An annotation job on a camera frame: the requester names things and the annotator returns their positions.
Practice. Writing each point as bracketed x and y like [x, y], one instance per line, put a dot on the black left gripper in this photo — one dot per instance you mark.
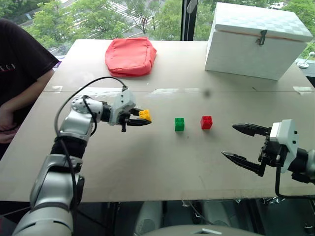
[124, 118]

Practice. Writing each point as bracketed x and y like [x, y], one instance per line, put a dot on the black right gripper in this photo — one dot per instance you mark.
[270, 153]

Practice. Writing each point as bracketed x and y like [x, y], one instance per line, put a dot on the yellow toy brick cube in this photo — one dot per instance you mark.
[145, 115]

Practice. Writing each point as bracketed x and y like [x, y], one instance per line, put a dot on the person's bare forearm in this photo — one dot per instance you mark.
[29, 96]

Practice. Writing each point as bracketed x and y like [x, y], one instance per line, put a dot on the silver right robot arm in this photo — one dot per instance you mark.
[301, 161]

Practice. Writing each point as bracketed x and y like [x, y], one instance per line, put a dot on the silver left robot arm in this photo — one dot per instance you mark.
[73, 123]

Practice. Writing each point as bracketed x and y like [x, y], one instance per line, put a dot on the person's bare hand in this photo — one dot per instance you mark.
[6, 125]

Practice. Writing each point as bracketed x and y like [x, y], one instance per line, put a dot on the green toy brick cube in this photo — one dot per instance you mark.
[179, 125]

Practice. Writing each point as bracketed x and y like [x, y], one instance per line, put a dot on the red toy brick cube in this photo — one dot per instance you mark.
[206, 123]

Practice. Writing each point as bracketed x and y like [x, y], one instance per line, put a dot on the red fabric bag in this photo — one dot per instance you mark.
[130, 56]

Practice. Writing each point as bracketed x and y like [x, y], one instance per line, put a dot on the pale grey rounded cover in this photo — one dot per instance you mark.
[148, 216]
[216, 212]

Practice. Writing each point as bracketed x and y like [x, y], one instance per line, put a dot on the white lidded storage box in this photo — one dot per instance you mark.
[246, 54]

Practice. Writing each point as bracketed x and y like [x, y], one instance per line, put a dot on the white lamp base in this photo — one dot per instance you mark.
[304, 64]

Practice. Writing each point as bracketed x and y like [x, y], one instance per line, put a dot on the grey metal box latch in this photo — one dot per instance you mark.
[261, 37]

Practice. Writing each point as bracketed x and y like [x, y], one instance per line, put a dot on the person in dark t-shirt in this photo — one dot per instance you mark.
[17, 61]

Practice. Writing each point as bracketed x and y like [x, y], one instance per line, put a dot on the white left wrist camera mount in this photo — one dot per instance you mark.
[123, 103]

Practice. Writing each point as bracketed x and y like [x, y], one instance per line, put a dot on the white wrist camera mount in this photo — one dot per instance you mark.
[290, 137]
[123, 103]

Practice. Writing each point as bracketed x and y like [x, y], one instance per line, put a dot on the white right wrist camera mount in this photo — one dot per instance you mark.
[290, 137]

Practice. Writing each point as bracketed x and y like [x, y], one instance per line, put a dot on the black window frame post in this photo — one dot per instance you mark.
[188, 24]

